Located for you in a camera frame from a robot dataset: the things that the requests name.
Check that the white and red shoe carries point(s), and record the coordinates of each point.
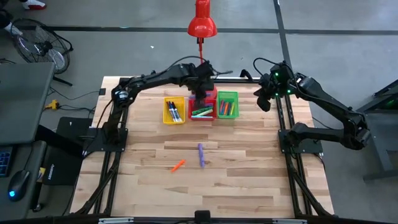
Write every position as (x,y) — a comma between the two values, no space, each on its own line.
(32,4)
(14,28)

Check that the black computer case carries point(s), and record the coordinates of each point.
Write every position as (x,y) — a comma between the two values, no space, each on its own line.
(62,168)

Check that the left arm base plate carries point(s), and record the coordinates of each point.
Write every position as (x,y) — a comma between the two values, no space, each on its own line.
(102,146)

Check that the pink highlighter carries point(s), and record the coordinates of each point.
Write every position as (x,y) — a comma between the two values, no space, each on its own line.
(221,108)

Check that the green highlighter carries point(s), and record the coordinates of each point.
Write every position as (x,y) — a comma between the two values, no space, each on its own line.
(200,110)

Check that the yellow plug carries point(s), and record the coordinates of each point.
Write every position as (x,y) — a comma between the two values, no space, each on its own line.
(53,104)

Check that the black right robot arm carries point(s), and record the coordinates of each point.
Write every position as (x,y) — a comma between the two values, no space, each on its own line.
(326,99)

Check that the red plastic basket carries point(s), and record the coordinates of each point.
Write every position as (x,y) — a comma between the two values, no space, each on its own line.
(215,109)

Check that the black keyboard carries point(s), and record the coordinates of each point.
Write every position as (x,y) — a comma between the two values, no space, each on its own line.
(4,161)

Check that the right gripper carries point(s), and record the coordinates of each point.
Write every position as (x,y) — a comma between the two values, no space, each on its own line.
(281,81)

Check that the slim yellow highlighter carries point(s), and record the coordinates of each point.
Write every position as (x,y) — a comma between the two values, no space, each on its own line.
(233,109)

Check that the black computer mouse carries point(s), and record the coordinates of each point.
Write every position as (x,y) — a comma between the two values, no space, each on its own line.
(18,183)

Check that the black floor fan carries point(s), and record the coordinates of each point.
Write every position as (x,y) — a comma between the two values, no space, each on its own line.
(43,48)

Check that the red desk lamp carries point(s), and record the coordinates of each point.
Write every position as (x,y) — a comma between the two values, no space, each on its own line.
(202,25)

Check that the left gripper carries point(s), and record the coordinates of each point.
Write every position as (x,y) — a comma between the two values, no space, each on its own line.
(202,77)

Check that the violet pen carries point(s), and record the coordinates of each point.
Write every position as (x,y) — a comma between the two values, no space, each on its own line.
(229,109)

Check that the grey side desk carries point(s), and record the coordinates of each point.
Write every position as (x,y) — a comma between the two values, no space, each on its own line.
(25,102)

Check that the green plastic basket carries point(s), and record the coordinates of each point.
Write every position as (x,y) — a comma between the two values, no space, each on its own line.
(236,115)

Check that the silver metal bracket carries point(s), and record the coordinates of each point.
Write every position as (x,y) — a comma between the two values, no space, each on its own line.
(289,221)
(115,221)

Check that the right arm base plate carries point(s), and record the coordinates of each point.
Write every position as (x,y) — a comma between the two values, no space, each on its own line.
(311,147)

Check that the dark grey desk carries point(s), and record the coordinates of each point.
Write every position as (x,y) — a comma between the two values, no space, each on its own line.
(18,208)

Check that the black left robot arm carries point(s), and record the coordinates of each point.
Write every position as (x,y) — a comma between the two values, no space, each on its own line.
(149,79)

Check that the person's leg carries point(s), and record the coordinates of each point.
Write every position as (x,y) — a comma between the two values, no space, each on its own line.
(5,18)

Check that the black square clip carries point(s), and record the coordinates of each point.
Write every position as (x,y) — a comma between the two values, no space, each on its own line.
(102,91)

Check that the black table-level camera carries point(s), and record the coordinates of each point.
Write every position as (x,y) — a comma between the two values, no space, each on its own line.
(202,216)

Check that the cyan Sharpie highlighter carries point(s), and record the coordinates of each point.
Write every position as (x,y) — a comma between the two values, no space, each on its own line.
(202,117)

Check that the yellow plastic basket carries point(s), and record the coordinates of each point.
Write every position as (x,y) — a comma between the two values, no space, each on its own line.
(166,121)

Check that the dark grey metal stand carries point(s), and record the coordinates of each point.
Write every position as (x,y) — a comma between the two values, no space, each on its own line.
(382,155)

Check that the black aluminium table frame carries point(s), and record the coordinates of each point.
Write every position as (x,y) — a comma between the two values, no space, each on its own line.
(236,80)

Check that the black Expo marker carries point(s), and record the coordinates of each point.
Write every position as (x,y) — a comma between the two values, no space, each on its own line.
(169,109)

